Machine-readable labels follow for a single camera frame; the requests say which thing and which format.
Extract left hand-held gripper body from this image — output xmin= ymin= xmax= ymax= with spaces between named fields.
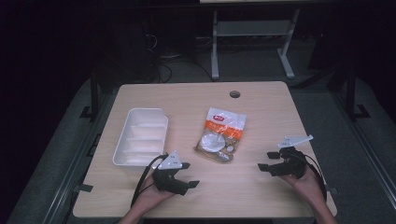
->
xmin=151 ymin=150 xmax=191 ymax=196

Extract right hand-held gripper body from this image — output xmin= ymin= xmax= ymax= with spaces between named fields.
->
xmin=267 ymin=134 xmax=314 ymax=180

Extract white plastic bin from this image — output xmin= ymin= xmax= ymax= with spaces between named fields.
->
xmin=112 ymin=107 xmax=169 ymax=168

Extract orange and clear snack bag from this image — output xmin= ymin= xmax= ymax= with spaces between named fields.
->
xmin=193 ymin=106 xmax=248 ymax=163

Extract person's right hand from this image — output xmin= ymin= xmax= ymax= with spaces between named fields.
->
xmin=280 ymin=165 xmax=327 ymax=210

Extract person's left hand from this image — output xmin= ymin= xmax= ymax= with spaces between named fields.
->
xmin=134 ymin=175 xmax=176 ymax=215

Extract black metal stand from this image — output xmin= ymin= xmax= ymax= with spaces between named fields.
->
xmin=344 ymin=62 xmax=372 ymax=121
xmin=78 ymin=73 xmax=101 ymax=122

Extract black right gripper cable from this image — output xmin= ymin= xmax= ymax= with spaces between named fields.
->
xmin=297 ymin=152 xmax=329 ymax=203

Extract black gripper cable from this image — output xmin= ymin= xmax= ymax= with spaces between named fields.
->
xmin=297 ymin=152 xmax=329 ymax=203
xmin=130 ymin=153 xmax=170 ymax=208

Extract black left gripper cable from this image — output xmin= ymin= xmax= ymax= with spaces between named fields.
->
xmin=130 ymin=153 xmax=170 ymax=208

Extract black floor cables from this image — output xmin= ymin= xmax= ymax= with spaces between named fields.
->
xmin=146 ymin=32 xmax=216 ymax=84

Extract white metal desk frame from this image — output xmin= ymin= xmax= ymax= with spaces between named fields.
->
xmin=210 ymin=7 xmax=303 ymax=80

